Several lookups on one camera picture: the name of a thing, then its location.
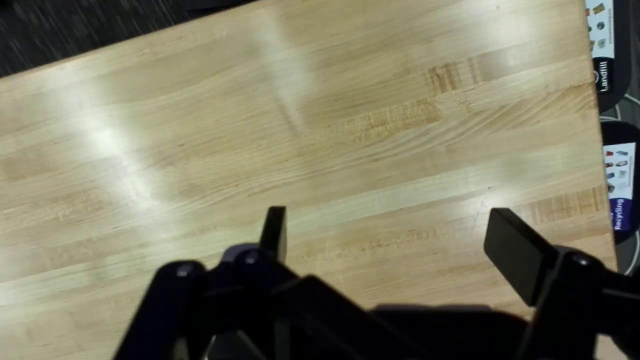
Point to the white printed poster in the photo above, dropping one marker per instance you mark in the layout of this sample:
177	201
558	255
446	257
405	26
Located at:
600	30

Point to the poster with purple header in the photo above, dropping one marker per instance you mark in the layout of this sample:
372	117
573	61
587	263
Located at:
620	180

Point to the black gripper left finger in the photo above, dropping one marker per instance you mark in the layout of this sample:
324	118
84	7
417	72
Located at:
201	313

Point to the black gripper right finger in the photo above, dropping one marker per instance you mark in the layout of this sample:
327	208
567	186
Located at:
526	261

